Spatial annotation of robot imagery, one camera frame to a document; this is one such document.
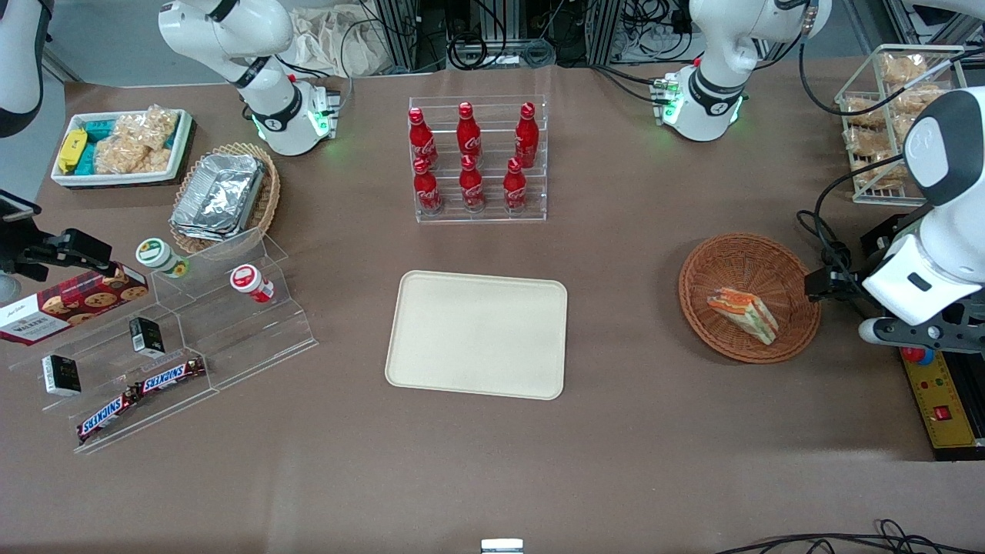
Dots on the triangular sandwich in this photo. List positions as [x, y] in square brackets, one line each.
[746, 314]

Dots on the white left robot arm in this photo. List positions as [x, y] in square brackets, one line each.
[723, 46]

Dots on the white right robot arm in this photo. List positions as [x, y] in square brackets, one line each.
[231, 31]

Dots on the round brown wicker basket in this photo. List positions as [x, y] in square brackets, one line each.
[739, 261]

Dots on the oval light wicker basket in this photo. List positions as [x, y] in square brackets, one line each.
[269, 200]

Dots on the beige plastic tray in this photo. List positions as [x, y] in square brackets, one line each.
[477, 335]

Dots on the red tartan cookie box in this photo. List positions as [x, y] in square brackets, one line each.
[73, 304]

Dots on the green lid white cup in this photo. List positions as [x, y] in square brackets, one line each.
[158, 255]

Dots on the red emergency stop button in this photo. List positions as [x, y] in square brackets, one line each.
[916, 356]

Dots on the white rectangular plastic bin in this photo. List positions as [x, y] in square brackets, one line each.
[123, 178]

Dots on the teal snack packet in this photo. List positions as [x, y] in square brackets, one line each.
[98, 128]
[88, 159]

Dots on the yellow snack packet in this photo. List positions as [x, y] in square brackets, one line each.
[71, 150]

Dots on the small black box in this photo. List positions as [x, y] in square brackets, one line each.
[146, 337]
[61, 375]

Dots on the bagged fried snack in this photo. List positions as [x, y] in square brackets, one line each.
[903, 68]
[864, 113]
[868, 141]
[877, 173]
[916, 94]

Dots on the clear bag of rice crackers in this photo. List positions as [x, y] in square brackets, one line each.
[135, 142]

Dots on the black machine with yellow panel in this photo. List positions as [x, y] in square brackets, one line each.
[943, 415]

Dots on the stacked aluminium foil containers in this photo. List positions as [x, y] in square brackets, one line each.
[219, 196]

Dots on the Snickers chocolate bar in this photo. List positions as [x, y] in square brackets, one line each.
[106, 415]
[171, 375]

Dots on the red lid white cup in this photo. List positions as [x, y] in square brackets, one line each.
[248, 281]

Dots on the clear acrylic stepped stand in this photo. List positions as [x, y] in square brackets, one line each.
[231, 338]

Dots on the red cola bottle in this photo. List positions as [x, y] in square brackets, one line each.
[526, 135]
[469, 131]
[422, 138]
[472, 186]
[515, 188]
[427, 188]

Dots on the crumpled cream cloth bag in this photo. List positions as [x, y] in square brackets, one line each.
[338, 46]

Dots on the clear acrylic bottle rack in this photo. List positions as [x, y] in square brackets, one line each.
[492, 215]

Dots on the aluminium frame rack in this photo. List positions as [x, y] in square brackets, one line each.
[592, 31]

